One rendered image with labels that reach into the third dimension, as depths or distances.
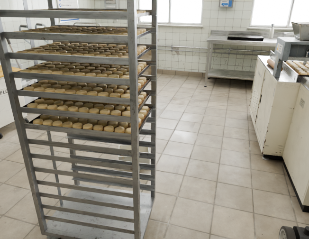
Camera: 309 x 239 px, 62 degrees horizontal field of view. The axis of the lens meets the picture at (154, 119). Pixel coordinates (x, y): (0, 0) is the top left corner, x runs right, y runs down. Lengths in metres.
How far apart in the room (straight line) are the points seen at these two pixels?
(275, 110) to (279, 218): 0.96
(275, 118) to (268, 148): 0.32
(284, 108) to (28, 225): 2.32
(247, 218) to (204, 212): 0.31
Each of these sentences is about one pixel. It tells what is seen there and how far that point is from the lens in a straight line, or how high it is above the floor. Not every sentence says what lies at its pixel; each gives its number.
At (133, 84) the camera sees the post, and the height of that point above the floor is 1.14.
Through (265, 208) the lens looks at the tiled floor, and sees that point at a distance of 2.29.
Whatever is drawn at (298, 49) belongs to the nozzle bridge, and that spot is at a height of 1.11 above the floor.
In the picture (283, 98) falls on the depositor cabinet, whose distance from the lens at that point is 2.60.
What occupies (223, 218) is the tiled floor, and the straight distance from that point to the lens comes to 2.11.
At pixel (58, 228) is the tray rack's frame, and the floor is 0.15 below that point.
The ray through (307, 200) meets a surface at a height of 0.13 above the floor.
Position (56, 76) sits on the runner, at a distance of 1.27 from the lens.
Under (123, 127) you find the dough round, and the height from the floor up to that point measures 0.88.
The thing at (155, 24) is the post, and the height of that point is 1.35.
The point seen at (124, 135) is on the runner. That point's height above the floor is 0.88.
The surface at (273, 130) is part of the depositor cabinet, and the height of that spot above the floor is 0.36.
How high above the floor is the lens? 1.46
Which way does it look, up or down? 24 degrees down
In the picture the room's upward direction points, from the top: 1 degrees clockwise
